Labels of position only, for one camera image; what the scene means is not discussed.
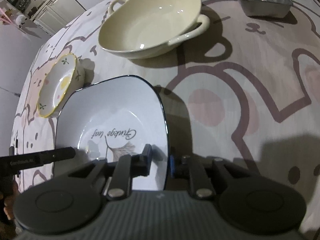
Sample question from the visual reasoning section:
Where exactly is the white square plate blue rim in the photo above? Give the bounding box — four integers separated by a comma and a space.
53, 75, 169, 190

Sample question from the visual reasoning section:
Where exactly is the lemon pattern scalloped bowl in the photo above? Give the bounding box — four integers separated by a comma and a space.
37, 53, 85, 118

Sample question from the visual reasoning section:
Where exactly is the cream two-handled bowl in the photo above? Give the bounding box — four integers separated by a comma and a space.
98, 0, 210, 59

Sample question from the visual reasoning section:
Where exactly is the person right hand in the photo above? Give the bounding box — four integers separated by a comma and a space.
1, 191, 19, 225

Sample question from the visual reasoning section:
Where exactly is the bear pattern tablecloth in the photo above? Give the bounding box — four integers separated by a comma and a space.
11, 0, 319, 239

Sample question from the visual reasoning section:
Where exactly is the white lower cabinet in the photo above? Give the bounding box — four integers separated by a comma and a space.
31, 0, 85, 36

